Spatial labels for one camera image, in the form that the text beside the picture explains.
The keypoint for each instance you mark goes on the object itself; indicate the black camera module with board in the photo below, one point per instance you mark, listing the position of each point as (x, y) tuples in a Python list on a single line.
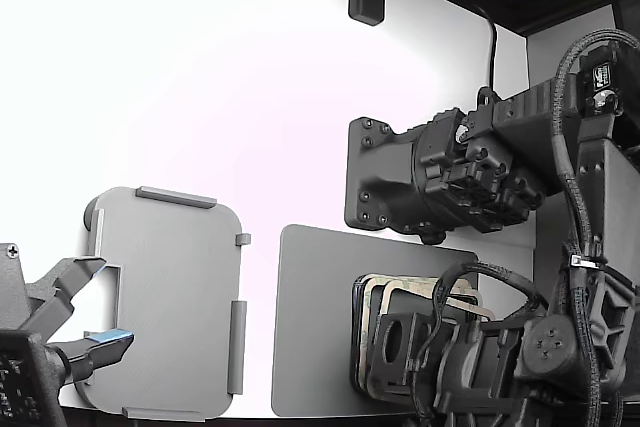
[(20, 382)]

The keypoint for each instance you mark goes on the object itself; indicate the dark grey base mat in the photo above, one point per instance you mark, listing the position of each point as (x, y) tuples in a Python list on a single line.
[(315, 297)]

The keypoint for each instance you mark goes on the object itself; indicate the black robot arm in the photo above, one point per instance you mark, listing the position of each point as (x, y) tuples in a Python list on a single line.
[(390, 172)]

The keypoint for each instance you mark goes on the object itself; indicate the stack of rectangular frames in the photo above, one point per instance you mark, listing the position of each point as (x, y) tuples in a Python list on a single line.
[(356, 327)]

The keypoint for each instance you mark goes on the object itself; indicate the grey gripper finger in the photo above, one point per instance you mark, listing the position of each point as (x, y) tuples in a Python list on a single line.
[(60, 287), (107, 349)]

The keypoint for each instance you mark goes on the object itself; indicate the light grey frame holder plate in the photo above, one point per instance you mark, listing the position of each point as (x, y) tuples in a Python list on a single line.
[(175, 272)]

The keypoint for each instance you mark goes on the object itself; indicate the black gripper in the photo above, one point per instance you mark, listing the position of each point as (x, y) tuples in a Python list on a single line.
[(475, 367)]

